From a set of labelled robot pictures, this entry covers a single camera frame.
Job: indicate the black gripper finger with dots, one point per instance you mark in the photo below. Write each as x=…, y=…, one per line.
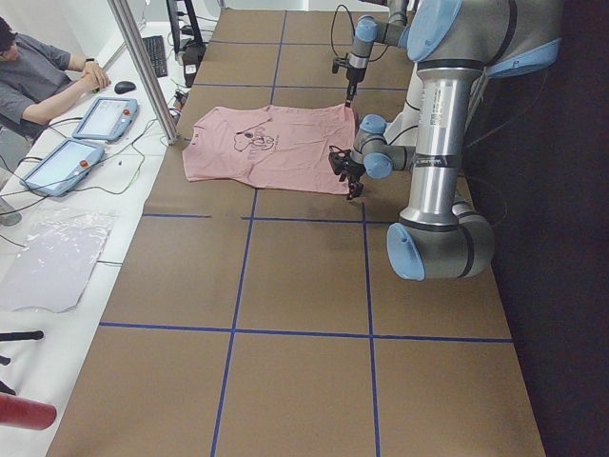
x=351, y=92
x=355, y=188

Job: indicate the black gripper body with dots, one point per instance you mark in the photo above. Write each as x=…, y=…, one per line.
x=353, y=74
x=352, y=172

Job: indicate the pink Snoopy t-shirt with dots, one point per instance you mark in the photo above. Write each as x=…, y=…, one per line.
x=270, y=148

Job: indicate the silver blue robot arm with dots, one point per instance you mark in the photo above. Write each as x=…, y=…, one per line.
x=366, y=33
x=452, y=44

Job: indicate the black rectangular box device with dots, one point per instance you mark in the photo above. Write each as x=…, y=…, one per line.
x=192, y=58

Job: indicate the black keyboard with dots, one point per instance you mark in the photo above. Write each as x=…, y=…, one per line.
x=155, y=48

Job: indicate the black computer mouse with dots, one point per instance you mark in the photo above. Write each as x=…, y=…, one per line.
x=123, y=87

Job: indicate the upper blue teach pendant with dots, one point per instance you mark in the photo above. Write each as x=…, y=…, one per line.
x=107, y=119

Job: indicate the blue teach pendant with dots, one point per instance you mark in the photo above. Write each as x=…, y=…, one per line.
x=107, y=119
x=63, y=168

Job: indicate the lower blue teach pendant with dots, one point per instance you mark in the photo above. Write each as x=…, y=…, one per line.
x=63, y=168

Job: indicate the clear plastic bag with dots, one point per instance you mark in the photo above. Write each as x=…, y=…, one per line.
x=50, y=273

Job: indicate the seated person grey shirt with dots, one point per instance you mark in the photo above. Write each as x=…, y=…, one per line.
x=40, y=82

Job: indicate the red cylinder bottle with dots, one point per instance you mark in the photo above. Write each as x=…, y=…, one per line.
x=24, y=413

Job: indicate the aluminium frame post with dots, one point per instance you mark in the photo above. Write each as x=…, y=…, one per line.
x=135, y=45

